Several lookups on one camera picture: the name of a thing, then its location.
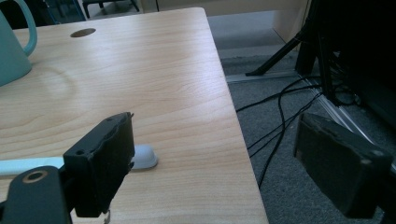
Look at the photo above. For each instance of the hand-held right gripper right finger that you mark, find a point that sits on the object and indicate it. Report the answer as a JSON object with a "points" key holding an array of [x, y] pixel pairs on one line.
{"points": [[339, 165]]}

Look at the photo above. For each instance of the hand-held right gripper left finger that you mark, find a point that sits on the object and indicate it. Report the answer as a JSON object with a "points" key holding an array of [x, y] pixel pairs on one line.
{"points": [[99, 165]]}

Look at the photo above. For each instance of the white toothbrush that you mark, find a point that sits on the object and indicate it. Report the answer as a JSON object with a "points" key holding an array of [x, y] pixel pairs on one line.
{"points": [[141, 157]]}

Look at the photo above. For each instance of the black metal stand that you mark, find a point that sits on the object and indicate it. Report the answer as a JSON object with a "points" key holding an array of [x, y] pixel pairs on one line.
{"points": [[314, 53]]}

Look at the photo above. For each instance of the teal ceramic mug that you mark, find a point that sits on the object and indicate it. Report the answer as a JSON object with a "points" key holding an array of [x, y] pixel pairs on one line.
{"points": [[12, 46]]}

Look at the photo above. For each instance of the black chair base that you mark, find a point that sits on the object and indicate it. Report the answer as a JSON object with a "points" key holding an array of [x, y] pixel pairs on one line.
{"points": [[109, 6]]}

